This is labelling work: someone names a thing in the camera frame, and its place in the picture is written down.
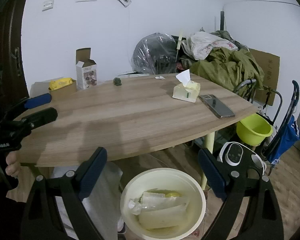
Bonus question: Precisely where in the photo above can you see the clear plastic bag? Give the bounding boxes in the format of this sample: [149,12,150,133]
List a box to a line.
[128,191,189,215]

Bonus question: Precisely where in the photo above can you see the cream plastic trash bin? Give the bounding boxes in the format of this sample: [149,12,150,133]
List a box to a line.
[120,168,206,239]

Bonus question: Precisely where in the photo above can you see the left hand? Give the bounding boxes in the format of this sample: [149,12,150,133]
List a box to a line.
[5,151,21,177]

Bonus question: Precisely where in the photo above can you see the kraft paper bowl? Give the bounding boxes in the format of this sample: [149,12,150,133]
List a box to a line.
[48,80,77,101]

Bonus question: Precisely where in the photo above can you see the dark wooden door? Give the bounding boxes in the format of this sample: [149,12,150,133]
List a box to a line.
[0,0,29,102]

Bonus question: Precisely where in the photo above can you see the white open cardboard box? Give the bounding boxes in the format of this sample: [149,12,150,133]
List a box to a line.
[76,48,97,89]

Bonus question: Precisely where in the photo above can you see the white black rice cooker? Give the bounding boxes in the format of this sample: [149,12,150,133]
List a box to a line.
[217,141,266,175]

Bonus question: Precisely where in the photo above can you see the small green crumpled object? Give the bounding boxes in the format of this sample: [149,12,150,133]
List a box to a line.
[113,77,122,86]

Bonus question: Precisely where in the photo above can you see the green plastic basin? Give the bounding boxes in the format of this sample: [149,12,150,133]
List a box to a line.
[236,113,273,146]

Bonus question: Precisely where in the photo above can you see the blue folding shopping cart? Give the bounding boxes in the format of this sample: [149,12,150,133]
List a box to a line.
[262,80,300,167]

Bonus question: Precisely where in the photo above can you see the grey smartphone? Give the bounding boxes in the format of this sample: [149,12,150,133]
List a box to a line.
[199,94,235,119]

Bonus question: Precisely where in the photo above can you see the small white paper scrap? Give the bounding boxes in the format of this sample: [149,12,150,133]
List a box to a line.
[155,76,165,80]

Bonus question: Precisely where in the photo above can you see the plastic wrapped fan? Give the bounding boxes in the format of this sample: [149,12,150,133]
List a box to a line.
[131,33,177,75]

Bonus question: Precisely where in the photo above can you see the yellow tissue pack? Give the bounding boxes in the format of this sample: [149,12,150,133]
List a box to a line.
[172,69,201,103]

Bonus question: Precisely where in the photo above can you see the olive green clothes pile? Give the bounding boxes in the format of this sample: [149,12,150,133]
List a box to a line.
[180,29,265,93]

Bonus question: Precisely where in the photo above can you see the brown cardboard sheet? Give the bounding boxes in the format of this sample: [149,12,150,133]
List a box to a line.
[249,49,280,100]

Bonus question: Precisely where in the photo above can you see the white red plastic bag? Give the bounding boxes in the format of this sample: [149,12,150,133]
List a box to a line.
[181,31,238,60]

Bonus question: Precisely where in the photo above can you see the black metal chair frame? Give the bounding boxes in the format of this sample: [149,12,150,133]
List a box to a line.
[247,79,283,125]

